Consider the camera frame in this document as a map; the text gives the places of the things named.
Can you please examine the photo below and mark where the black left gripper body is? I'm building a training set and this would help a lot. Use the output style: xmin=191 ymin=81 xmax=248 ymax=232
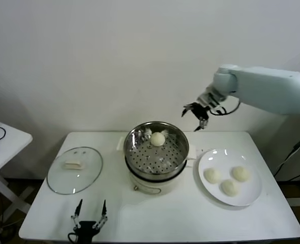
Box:
xmin=77 ymin=220 xmax=100 ymax=244

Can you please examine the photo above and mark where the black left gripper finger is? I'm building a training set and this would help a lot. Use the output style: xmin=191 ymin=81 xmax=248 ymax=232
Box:
xmin=93 ymin=199 xmax=109 ymax=230
xmin=71 ymin=199 xmax=83 ymax=231

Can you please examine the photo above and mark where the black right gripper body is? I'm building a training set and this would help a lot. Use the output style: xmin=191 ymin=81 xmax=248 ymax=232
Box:
xmin=190 ymin=101 xmax=211 ymax=121

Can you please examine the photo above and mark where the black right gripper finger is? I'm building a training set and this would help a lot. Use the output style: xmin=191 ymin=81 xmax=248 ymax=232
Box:
xmin=193 ymin=117 xmax=209 ymax=132
xmin=182 ymin=102 xmax=197 ymax=117

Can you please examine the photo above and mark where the white steamed baozi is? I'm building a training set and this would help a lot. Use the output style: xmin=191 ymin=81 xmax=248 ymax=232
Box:
xmin=149 ymin=132 xmax=165 ymax=147
xmin=221 ymin=179 xmax=240 ymax=197
xmin=231 ymin=166 xmax=250 ymax=182
xmin=203 ymin=167 xmax=222 ymax=184

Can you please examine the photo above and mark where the stainless steel steamer basket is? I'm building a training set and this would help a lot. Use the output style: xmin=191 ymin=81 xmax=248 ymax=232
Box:
xmin=123 ymin=121 xmax=190 ymax=176

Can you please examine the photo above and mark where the cream electric cooker pot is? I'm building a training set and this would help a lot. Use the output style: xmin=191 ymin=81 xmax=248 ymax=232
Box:
xmin=116 ymin=136 xmax=198 ymax=197

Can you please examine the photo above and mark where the white round plate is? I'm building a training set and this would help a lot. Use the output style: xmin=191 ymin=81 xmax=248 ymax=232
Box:
xmin=197 ymin=148 xmax=263 ymax=207

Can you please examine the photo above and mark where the white folding side table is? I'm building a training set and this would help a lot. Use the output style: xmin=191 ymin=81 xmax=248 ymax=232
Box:
xmin=0 ymin=117 xmax=34 ymax=227

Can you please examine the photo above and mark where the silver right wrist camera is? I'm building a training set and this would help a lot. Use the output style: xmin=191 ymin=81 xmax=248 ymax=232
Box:
xmin=197 ymin=86 xmax=228 ymax=110

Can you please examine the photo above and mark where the glass lid with cream handle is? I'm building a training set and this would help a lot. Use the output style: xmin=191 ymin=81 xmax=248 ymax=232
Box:
xmin=46 ymin=146 xmax=104 ymax=196

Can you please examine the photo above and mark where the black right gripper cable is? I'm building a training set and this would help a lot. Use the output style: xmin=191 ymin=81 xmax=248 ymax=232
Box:
xmin=208 ymin=98 xmax=241 ymax=116

